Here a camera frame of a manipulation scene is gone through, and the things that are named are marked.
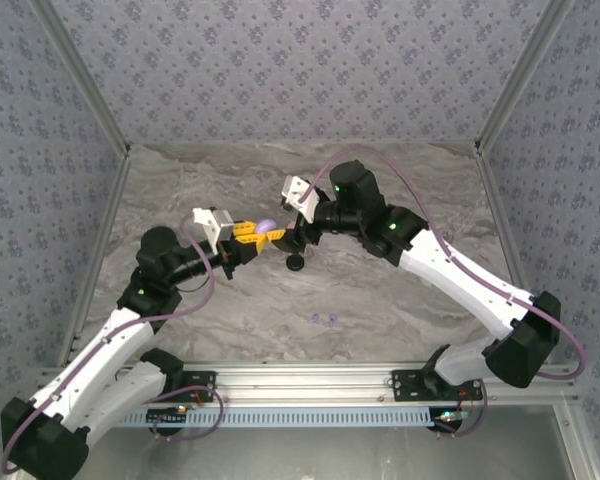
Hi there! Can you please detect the small lit circuit board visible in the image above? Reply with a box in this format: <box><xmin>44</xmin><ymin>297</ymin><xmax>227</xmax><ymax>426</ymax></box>
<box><xmin>431</xmin><ymin>408</ymin><xmax>470</xmax><ymax>432</ymax></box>
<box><xmin>146</xmin><ymin>405</ymin><xmax>190</xmax><ymax>425</ymax></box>

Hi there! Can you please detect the grey metal lower shelf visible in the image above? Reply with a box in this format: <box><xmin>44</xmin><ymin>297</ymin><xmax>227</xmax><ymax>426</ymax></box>
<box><xmin>87</xmin><ymin>424</ymin><xmax>576</xmax><ymax>480</ymax></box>

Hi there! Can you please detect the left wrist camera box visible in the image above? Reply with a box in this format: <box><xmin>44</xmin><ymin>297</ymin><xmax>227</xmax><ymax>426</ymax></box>
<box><xmin>191</xmin><ymin>206</ymin><xmax>234</xmax><ymax>254</ymax></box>

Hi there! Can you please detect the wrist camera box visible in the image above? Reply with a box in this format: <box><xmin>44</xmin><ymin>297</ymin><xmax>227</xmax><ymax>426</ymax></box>
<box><xmin>191</xmin><ymin>206</ymin><xmax>234</xmax><ymax>254</ymax></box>
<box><xmin>279</xmin><ymin>174</ymin><xmax>326</xmax><ymax>225</ymax></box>

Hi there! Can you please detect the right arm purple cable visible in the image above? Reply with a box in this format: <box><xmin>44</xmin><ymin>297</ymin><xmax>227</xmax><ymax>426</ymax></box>
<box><xmin>302</xmin><ymin>147</ymin><xmax>588</xmax><ymax>439</ymax></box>

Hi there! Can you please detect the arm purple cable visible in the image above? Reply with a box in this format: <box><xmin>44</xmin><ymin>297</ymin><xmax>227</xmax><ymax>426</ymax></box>
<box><xmin>0</xmin><ymin>212</ymin><xmax>225</xmax><ymax>475</ymax></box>
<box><xmin>302</xmin><ymin>147</ymin><xmax>588</xmax><ymax>439</ymax></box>

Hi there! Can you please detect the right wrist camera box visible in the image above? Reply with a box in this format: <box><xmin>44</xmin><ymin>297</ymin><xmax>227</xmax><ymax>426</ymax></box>
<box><xmin>279</xmin><ymin>174</ymin><xmax>326</xmax><ymax>225</ymax></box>

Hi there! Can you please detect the aluminium table side rail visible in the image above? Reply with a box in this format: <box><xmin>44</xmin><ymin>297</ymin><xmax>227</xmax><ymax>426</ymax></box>
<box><xmin>54</xmin><ymin>147</ymin><xmax>134</xmax><ymax>369</ymax></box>
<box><xmin>477</xmin><ymin>148</ymin><xmax>552</xmax><ymax>365</ymax></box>

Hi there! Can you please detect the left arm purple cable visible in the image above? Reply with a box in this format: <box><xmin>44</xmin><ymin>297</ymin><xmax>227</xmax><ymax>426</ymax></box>
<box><xmin>0</xmin><ymin>212</ymin><xmax>225</xmax><ymax>475</ymax></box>

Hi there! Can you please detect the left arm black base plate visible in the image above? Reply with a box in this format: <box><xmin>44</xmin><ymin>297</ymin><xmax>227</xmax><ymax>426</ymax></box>
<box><xmin>149</xmin><ymin>371</ymin><xmax>217</xmax><ymax>404</ymax></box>

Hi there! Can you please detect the aluminium mounting rail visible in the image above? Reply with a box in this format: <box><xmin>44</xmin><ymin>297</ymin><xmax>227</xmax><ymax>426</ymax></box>
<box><xmin>37</xmin><ymin>363</ymin><xmax>580</xmax><ymax>407</ymax></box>

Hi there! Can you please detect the slotted cable duct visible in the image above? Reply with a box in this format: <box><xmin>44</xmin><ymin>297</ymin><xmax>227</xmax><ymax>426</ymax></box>
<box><xmin>117</xmin><ymin>407</ymin><xmax>439</xmax><ymax>429</ymax></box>

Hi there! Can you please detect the aluminium frame post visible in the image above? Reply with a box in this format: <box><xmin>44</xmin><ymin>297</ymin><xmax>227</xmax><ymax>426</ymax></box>
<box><xmin>29</xmin><ymin>0</ymin><xmax>132</xmax><ymax>154</ymax></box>
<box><xmin>475</xmin><ymin>0</ymin><xmax>579</xmax><ymax>151</ymax></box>

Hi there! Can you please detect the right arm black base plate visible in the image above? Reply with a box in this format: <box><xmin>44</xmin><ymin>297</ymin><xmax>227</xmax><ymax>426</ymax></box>
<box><xmin>390</xmin><ymin>369</ymin><xmax>484</xmax><ymax>404</ymax></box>

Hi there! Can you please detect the aluminium frame leg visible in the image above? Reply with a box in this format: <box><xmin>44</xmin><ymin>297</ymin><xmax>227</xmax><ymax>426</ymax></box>
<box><xmin>553</xmin><ymin>403</ymin><xmax>599</xmax><ymax>480</ymax></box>

